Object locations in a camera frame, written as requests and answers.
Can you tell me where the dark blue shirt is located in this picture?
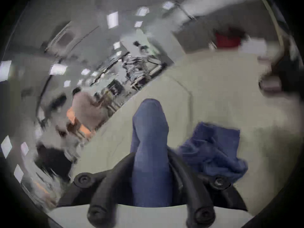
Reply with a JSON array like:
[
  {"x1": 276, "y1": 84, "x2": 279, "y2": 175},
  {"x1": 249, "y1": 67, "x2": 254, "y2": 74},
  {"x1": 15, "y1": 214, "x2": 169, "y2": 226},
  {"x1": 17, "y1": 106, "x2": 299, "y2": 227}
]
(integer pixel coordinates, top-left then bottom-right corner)
[{"x1": 130, "y1": 98, "x2": 248, "y2": 208}]

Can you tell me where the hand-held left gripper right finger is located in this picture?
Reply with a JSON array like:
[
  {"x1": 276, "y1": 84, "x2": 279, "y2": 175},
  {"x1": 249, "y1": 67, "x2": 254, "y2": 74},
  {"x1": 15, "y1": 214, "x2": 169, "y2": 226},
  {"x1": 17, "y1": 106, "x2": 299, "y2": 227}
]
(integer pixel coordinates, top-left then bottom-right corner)
[{"x1": 167, "y1": 147, "x2": 248, "y2": 228}]

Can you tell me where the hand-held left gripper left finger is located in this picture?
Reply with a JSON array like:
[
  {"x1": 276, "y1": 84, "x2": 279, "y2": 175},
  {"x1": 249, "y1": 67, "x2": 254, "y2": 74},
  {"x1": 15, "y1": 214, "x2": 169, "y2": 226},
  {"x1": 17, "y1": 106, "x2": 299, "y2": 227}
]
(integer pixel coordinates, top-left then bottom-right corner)
[{"x1": 58, "y1": 152, "x2": 136, "y2": 228}]

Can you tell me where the bed with beige sheet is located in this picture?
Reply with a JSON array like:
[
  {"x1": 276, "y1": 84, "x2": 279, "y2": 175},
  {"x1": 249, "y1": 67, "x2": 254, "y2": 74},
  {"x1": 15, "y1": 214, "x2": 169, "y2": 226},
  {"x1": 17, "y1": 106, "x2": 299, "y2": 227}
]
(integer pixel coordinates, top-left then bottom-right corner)
[{"x1": 76, "y1": 48, "x2": 298, "y2": 216}]

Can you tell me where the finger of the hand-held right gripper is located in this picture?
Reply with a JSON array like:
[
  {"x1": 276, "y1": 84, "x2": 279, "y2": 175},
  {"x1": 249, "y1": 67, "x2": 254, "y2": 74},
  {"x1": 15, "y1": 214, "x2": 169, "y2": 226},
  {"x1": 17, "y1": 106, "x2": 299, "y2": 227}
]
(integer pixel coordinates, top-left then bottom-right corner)
[{"x1": 258, "y1": 32, "x2": 304, "y2": 97}]

